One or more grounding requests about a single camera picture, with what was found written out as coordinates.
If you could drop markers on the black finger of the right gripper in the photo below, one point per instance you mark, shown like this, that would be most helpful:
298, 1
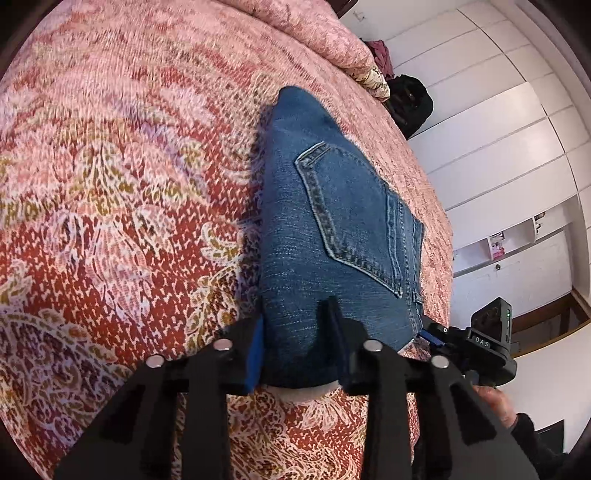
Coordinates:
433, 332

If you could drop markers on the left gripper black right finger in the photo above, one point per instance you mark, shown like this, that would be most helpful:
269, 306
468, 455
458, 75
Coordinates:
421, 414

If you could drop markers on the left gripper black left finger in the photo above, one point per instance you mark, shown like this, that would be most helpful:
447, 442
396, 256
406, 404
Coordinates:
132, 436

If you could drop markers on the blue denim jeans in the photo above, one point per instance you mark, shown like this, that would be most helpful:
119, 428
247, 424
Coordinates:
331, 227

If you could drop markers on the dark sleeved right forearm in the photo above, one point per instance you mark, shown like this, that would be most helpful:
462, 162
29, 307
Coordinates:
548, 464

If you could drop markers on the magenta clothing pile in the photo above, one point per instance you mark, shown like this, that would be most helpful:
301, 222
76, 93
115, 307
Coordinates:
381, 54

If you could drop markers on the right hand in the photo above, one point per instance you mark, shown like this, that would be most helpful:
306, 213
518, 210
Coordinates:
499, 404

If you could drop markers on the brown wooden door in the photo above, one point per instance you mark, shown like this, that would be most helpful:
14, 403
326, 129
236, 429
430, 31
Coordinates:
549, 323

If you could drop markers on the white built-in wardrobe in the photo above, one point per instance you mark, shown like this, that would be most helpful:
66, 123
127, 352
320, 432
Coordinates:
507, 147

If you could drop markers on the black bag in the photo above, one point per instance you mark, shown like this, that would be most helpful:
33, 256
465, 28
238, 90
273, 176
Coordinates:
410, 104

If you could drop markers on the pink red patterned bedspread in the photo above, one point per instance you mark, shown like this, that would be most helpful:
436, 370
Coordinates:
131, 173

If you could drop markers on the pink folded quilt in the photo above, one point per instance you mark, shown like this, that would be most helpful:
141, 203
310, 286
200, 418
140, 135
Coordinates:
315, 24

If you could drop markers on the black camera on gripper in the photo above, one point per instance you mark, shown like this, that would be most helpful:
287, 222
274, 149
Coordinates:
494, 320

